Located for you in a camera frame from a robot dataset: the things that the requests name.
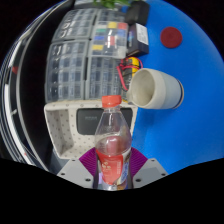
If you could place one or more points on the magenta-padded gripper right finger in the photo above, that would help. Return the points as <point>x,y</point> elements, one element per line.
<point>150,171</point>

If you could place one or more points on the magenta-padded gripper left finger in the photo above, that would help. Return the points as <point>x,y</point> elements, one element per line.
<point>75,172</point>

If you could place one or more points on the clear bottle with red cap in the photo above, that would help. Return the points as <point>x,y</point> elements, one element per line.
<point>111,166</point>

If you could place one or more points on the white perforated tray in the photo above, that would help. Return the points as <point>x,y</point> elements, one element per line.
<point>63,133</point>

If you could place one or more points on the black zip case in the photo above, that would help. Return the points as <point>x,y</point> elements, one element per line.
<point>86,121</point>

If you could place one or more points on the white mug with blue base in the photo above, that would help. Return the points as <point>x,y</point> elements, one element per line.
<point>160,90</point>

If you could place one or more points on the grey parts drawer cabinet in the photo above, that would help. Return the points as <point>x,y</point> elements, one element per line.
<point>76,25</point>
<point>110,15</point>
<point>66,70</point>
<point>103,76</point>

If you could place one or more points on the yellow multimeter with red leads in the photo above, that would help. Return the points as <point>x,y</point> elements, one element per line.
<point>133,61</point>

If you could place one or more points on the small black white-labelled box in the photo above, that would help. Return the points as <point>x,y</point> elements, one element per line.
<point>140,36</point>

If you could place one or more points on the flat round red coaster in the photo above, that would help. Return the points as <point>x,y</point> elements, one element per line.
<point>171,37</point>

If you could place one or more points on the flat black case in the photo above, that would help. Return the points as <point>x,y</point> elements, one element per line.
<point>138,13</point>

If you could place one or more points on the black wall shelf unit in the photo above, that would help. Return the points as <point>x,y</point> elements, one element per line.
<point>30,100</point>

